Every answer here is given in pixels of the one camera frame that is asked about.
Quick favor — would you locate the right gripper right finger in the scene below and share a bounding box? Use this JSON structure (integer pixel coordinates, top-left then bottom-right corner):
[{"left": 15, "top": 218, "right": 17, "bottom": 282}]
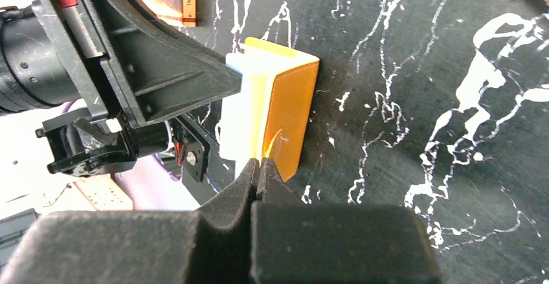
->
[{"left": 251, "top": 158, "right": 442, "bottom": 283}]

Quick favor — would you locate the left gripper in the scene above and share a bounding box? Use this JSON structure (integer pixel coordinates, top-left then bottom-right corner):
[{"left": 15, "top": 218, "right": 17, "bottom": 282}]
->
[{"left": 1, "top": 0, "right": 241, "bottom": 177}]

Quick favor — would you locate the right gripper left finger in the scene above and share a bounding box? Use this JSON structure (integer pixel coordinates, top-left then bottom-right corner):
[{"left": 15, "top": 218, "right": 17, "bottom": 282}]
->
[{"left": 1, "top": 159, "right": 259, "bottom": 283}]

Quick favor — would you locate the orange leather card holder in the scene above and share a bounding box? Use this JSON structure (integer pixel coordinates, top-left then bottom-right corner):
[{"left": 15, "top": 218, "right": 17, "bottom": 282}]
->
[{"left": 216, "top": 37, "right": 320, "bottom": 181}]

